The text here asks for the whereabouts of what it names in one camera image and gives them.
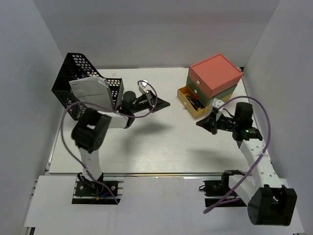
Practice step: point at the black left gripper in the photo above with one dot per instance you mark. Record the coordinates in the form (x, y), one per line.
(150, 98)

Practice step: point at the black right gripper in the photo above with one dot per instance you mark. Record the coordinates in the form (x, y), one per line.
(210, 123)

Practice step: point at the orange black highlighter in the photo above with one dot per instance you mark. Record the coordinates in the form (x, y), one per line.
(191, 99)

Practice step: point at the green drawer box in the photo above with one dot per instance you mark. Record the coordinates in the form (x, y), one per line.
(203, 95)

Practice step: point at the coral top drawer box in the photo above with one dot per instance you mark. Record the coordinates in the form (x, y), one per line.
(216, 72)

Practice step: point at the white safety instruction booklet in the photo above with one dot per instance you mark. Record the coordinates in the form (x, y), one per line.
(93, 89)

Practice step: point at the blue black highlighter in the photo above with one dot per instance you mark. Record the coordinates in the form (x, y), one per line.
(196, 106)

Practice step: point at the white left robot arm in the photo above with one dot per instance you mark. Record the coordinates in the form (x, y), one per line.
(89, 133)

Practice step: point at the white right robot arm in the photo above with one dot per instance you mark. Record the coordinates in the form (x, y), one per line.
(268, 200)

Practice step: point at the black mesh file holder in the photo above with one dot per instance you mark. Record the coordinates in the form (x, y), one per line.
(76, 66)

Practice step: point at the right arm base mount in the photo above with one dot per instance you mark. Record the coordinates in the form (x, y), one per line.
(215, 189)

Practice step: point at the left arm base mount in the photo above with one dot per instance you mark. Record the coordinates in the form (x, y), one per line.
(88, 192)

